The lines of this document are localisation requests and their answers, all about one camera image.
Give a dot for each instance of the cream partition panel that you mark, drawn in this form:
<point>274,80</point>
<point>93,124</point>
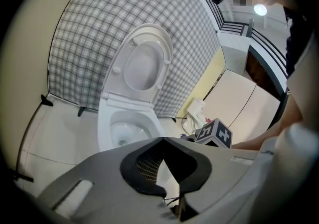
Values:
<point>229,93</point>

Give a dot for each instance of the black partition foot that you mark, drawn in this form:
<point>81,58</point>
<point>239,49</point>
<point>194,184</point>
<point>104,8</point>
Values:
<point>46,101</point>
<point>23,177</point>

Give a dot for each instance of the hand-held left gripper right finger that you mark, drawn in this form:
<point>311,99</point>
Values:
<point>189,168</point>

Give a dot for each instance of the grey plaid curtain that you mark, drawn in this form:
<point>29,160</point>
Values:
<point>99,19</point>

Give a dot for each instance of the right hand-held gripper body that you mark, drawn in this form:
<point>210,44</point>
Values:
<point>214,133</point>

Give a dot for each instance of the large white toilet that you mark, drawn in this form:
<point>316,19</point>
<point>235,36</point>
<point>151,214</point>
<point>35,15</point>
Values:
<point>139,66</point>

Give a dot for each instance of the beige partition panel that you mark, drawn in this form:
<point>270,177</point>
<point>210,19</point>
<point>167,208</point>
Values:
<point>32,43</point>

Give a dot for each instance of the small white toilet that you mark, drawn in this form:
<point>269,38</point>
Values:
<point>197,108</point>

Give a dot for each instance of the person's dark shirt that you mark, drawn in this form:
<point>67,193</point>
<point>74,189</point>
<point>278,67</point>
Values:
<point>296,51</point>

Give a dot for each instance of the person's right forearm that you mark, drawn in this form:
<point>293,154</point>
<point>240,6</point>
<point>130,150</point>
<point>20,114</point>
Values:
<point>261,141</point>

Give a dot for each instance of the round ceiling light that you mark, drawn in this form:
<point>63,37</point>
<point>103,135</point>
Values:
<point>260,9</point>

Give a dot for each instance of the red cloth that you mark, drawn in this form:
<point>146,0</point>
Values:
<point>208,119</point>

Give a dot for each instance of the white cabinet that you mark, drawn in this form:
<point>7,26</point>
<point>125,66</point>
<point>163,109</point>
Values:
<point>234,53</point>

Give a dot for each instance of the brown wooden door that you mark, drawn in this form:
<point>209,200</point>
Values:
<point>261,73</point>

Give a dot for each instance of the dark metal railing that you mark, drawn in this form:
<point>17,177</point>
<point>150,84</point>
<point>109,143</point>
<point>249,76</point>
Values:
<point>231,29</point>

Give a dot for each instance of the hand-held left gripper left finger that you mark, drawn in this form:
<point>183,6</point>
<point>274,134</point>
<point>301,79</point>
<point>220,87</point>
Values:
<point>147,165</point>

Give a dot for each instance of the yellow partition panel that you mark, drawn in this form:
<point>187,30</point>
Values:
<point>204,81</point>

